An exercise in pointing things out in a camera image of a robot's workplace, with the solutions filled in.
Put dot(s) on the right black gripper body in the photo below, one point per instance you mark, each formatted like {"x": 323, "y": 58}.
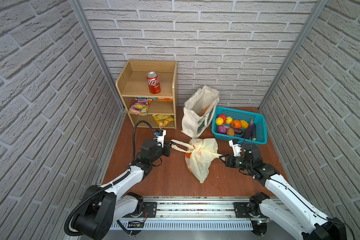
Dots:
{"x": 238, "y": 162}

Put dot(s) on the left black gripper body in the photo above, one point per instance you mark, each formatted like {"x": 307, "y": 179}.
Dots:
{"x": 161, "y": 151}

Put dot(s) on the thin cream plastic bag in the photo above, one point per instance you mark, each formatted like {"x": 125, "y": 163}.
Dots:
{"x": 199, "y": 155}

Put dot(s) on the canvas tote bag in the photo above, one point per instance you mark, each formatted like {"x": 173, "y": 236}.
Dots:
{"x": 199, "y": 110}

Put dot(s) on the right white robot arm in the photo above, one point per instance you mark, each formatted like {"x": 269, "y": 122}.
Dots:
{"x": 301, "y": 219}

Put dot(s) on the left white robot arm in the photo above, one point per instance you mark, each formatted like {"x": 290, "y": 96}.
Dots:
{"x": 102, "y": 205}

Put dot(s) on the purple toy eggplant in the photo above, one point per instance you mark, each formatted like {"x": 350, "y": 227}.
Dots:
{"x": 248, "y": 134}

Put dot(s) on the brown toy potato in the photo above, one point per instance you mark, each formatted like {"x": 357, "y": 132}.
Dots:
{"x": 230, "y": 132}

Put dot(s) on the purple toy onion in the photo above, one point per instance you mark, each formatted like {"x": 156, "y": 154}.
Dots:
{"x": 222, "y": 129}

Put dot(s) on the yellow chip bag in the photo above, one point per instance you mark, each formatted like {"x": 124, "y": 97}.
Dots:
{"x": 163, "y": 120}

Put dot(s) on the orange toy pumpkin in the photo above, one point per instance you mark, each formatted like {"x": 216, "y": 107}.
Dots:
{"x": 236, "y": 124}

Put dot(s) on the teal plastic basket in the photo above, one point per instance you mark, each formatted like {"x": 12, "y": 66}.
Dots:
{"x": 259, "y": 136}

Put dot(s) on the red toy tomato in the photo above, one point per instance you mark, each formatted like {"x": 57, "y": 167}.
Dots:
{"x": 224, "y": 117}

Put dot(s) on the pink green candy bag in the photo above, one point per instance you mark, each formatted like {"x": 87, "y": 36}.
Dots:
{"x": 140, "y": 106}

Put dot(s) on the orange Fox's candy bag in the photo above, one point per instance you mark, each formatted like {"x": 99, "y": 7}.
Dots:
{"x": 164, "y": 99}

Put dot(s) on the wooden shelf unit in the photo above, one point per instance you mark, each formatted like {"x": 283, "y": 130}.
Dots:
{"x": 132, "y": 83}

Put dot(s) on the red cola can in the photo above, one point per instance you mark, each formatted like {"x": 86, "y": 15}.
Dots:
{"x": 153, "y": 83}

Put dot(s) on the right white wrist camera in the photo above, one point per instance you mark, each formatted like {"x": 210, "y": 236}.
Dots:
{"x": 236, "y": 146}

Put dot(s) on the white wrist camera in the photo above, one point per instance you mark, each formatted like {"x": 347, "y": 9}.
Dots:
{"x": 160, "y": 135}
{"x": 236, "y": 146}

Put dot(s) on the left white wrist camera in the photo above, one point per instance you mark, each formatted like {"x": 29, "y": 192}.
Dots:
{"x": 160, "y": 135}

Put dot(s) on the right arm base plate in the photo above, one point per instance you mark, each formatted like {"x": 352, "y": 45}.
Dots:
{"x": 248, "y": 210}

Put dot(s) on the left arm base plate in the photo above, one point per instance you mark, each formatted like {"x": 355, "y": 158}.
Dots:
{"x": 144, "y": 210}

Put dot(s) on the aluminium rail frame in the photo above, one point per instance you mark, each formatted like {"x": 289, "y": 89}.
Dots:
{"x": 194, "y": 214}

